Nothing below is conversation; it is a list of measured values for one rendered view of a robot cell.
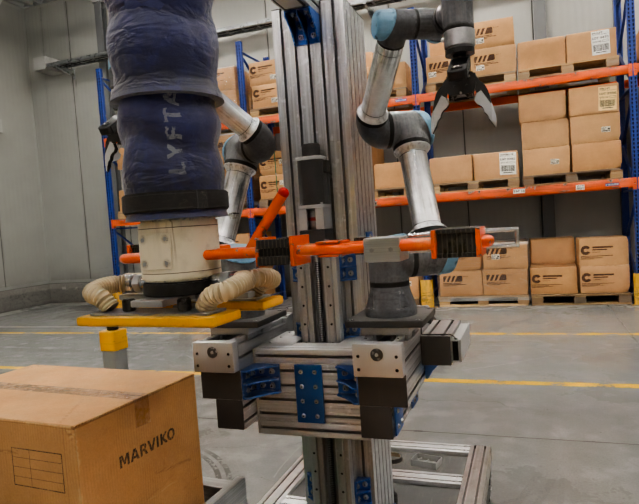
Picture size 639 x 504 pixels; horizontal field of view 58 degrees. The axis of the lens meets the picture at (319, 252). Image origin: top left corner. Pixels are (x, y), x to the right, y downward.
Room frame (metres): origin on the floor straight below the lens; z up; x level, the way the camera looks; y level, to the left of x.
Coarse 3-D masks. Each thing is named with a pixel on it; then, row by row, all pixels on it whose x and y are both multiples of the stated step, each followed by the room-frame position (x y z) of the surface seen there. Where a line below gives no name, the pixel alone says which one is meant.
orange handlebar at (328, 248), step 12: (324, 240) 1.12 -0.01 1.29; (336, 240) 1.10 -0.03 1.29; (348, 240) 1.12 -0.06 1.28; (408, 240) 1.03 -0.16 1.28; (420, 240) 1.02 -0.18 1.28; (492, 240) 0.98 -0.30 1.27; (204, 252) 1.19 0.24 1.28; (216, 252) 1.18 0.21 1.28; (228, 252) 1.17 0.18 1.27; (240, 252) 1.16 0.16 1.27; (252, 252) 1.15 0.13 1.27; (300, 252) 1.11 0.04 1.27; (312, 252) 1.10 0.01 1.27; (324, 252) 1.09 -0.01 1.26; (336, 252) 1.08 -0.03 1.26; (348, 252) 1.07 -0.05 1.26; (360, 252) 1.06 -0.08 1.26
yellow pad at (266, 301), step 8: (264, 296) 1.29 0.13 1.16; (272, 296) 1.31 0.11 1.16; (280, 296) 1.31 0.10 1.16; (224, 304) 1.27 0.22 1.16; (232, 304) 1.26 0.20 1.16; (240, 304) 1.25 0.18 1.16; (248, 304) 1.24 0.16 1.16; (256, 304) 1.23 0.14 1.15; (264, 304) 1.23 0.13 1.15; (272, 304) 1.27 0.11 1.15
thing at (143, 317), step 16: (128, 304) 1.18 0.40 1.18; (80, 320) 1.18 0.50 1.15; (96, 320) 1.16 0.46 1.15; (112, 320) 1.15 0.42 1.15; (128, 320) 1.13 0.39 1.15; (144, 320) 1.12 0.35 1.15; (160, 320) 1.10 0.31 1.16; (176, 320) 1.09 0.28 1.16; (192, 320) 1.07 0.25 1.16; (208, 320) 1.06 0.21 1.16; (224, 320) 1.09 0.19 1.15
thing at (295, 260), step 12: (264, 240) 1.12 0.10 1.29; (276, 240) 1.11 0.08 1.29; (288, 240) 1.20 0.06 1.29; (300, 240) 1.14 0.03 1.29; (264, 252) 1.13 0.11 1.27; (276, 252) 1.11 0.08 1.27; (288, 252) 1.10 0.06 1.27; (264, 264) 1.12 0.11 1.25; (276, 264) 1.11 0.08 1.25; (288, 264) 1.10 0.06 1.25; (300, 264) 1.13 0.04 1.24
